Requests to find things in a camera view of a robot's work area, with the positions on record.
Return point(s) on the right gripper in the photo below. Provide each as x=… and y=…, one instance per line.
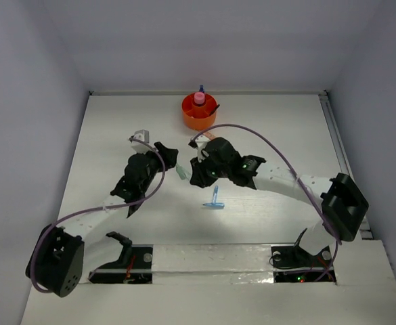
x=199, y=177

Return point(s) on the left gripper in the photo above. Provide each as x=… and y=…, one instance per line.
x=170, y=155

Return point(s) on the green highlighter pen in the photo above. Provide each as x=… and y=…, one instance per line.
x=183, y=173

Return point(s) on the orange highlighter pen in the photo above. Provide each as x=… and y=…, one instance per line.
x=209, y=135

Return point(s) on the black scissors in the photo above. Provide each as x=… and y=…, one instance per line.
x=214, y=109

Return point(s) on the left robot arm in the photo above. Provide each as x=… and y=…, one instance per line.
x=57, y=261

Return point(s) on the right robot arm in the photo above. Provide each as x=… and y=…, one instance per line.
x=340, y=204

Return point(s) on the blue pen flat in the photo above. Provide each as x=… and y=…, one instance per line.
x=214, y=205

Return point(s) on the orange round organizer container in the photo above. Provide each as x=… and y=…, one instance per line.
x=197, y=117

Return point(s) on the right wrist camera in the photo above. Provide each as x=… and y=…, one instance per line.
x=199, y=144

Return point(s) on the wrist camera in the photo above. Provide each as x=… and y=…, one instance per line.
x=139, y=138
x=199, y=144

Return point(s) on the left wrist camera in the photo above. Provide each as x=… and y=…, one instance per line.
x=139, y=138

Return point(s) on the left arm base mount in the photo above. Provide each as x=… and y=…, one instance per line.
x=133, y=265

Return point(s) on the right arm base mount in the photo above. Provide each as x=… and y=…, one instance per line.
x=291, y=264

